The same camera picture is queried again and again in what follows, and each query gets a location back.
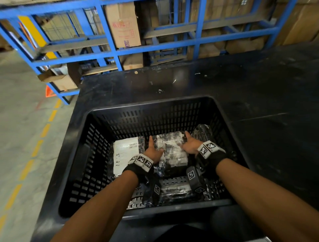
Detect plastic packet with white label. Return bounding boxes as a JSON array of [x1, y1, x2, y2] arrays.
[[108, 136, 146, 179]]

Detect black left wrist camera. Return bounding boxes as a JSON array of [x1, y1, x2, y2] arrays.
[[143, 175, 162, 207]]

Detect yellow post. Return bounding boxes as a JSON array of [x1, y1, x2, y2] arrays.
[[18, 15, 58, 60]]

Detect tall cardboard box red print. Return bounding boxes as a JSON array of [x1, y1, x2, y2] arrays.
[[104, 2, 142, 48]]

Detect person's right forearm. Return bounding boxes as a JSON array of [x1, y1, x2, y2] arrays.
[[215, 158, 319, 242]]

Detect small cardboard box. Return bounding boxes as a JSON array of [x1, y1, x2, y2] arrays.
[[122, 53, 144, 71]]

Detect black left wristband with markers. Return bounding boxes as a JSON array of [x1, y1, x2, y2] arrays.
[[123, 153, 154, 183]]

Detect clear plastic packet of parts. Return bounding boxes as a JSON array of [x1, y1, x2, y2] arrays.
[[153, 132, 189, 173]]

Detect cardboard box behind rack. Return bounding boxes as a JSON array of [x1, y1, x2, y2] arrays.
[[187, 28, 265, 59]]

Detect person's left hand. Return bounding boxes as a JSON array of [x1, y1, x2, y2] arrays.
[[143, 136, 165, 164]]

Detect large cardboard boxes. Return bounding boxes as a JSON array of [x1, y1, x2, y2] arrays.
[[274, 0, 319, 47]]

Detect open cardboard box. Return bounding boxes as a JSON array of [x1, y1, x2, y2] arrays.
[[37, 62, 83, 92]]

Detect person's right hand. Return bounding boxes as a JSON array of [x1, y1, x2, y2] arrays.
[[181, 131, 203, 155]]

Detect blue metal rack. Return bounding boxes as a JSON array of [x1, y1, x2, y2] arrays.
[[0, 0, 298, 105]]

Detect person's left forearm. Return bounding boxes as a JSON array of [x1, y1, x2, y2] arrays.
[[50, 170, 139, 242]]

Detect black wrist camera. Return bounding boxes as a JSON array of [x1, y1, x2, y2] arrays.
[[186, 166, 207, 198], [143, 175, 162, 207]]

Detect black plastic slotted crate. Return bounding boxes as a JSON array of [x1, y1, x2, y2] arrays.
[[58, 95, 250, 219]]

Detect black wristband with markers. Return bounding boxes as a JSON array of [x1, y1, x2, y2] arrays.
[[197, 140, 228, 175], [123, 153, 154, 183]]

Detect orange traffic cone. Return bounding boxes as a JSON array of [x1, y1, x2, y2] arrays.
[[45, 85, 57, 98]]

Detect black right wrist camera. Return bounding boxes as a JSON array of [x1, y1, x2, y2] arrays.
[[186, 166, 207, 198]]

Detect black right wristband with markers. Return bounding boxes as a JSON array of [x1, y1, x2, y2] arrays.
[[197, 140, 228, 175]]

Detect wire mesh panel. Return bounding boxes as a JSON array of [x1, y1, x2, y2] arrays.
[[41, 12, 83, 41]]

